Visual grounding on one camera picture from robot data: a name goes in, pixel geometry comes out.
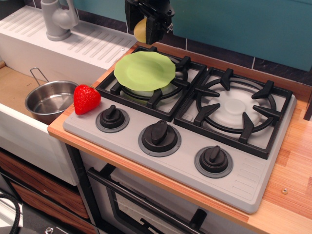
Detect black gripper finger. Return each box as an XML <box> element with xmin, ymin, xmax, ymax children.
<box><xmin>125</xmin><ymin>4</ymin><xmax>145</xmax><ymax>31</ymax></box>
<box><xmin>146</xmin><ymin>17</ymin><xmax>167</xmax><ymax>44</ymax></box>

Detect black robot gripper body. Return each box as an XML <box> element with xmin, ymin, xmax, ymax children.
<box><xmin>124</xmin><ymin>0</ymin><xmax>175</xmax><ymax>32</ymax></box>

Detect yellow toy potato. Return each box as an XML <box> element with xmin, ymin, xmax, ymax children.
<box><xmin>134</xmin><ymin>18</ymin><xmax>147</xmax><ymax>43</ymax></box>

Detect red toy strawberry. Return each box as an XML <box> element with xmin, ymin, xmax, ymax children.
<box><xmin>74</xmin><ymin>84</ymin><xmax>101</xmax><ymax>115</ymax></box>

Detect light green plastic plate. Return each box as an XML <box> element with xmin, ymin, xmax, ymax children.
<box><xmin>114</xmin><ymin>51</ymin><xmax>176</xmax><ymax>91</ymax></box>

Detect white toy sink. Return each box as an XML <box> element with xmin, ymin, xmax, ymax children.
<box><xmin>0</xmin><ymin>6</ymin><xmax>136</xmax><ymax>185</ymax></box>

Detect small stainless steel pot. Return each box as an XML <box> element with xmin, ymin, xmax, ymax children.
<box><xmin>25</xmin><ymin>80</ymin><xmax>78</xmax><ymax>125</ymax></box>

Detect black left burner grate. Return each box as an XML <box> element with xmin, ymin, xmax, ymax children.
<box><xmin>96</xmin><ymin>52</ymin><xmax>207</xmax><ymax>122</ymax></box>

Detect black burner grate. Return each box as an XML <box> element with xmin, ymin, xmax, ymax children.
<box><xmin>174</xmin><ymin>67</ymin><xmax>293</xmax><ymax>159</ymax></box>
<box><xmin>96</xmin><ymin>52</ymin><xmax>207</xmax><ymax>122</ymax></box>

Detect grey toy faucet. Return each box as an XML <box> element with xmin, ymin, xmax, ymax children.
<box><xmin>40</xmin><ymin>0</ymin><xmax>78</xmax><ymax>41</ymax></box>

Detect black left stove knob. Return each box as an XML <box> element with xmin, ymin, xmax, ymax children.
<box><xmin>96</xmin><ymin>105</ymin><xmax>130</xmax><ymax>133</ymax></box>

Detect black stove knob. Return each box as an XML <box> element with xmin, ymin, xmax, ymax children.
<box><xmin>138</xmin><ymin>120</ymin><xmax>182</xmax><ymax>157</ymax></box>
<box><xmin>194</xmin><ymin>146</ymin><xmax>234</xmax><ymax>179</ymax></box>
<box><xmin>96</xmin><ymin>105</ymin><xmax>130</xmax><ymax>133</ymax></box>

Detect black middle stove knob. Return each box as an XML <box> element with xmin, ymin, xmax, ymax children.
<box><xmin>138</xmin><ymin>120</ymin><xmax>182</xmax><ymax>157</ymax></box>

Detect grey toy stove top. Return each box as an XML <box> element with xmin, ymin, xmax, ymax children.
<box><xmin>63</xmin><ymin>46</ymin><xmax>296</xmax><ymax>214</ymax></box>

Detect black right burner grate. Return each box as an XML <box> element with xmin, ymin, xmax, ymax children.
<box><xmin>174</xmin><ymin>67</ymin><xmax>293</xmax><ymax>159</ymax></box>

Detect black right stove knob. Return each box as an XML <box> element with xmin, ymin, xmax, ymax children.
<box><xmin>194</xmin><ymin>146</ymin><xmax>234</xmax><ymax>179</ymax></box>

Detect toy oven door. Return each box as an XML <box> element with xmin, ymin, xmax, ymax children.
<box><xmin>80</xmin><ymin>152</ymin><xmax>253</xmax><ymax>234</ymax></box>

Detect wooden drawer front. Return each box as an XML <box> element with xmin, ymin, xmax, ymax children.
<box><xmin>0</xmin><ymin>149</ymin><xmax>96</xmax><ymax>234</ymax></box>

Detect black oven door handle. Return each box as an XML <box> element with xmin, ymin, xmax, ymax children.
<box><xmin>87</xmin><ymin>164</ymin><xmax>207</xmax><ymax>234</ymax></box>

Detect black cable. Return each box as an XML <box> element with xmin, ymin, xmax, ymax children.
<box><xmin>0</xmin><ymin>194</ymin><xmax>23</xmax><ymax>234</ymax></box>

